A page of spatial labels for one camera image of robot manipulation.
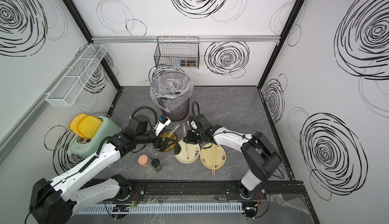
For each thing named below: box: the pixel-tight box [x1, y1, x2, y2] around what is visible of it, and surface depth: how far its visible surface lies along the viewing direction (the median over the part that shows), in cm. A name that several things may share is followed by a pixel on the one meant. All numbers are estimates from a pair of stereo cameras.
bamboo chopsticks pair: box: [212, 144, 216, 176], surface depth 83 cm
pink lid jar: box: [137, 154, 153, 172], surface depth 76 cm
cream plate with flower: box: [174, 139, 201, 164], surface depth 84 cm
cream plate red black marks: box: [199, 142, 227, 170], surface depth 86 cm
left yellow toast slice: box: [69, 113, 88, 139], surface depth 76 cm
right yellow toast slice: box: [76, 115, 103, 140], surface depth 77 cm
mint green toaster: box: [69, 114, 123, 159], surface depth 76 cm
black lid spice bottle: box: [150, 158, 162, 172], surface depth 75 cm
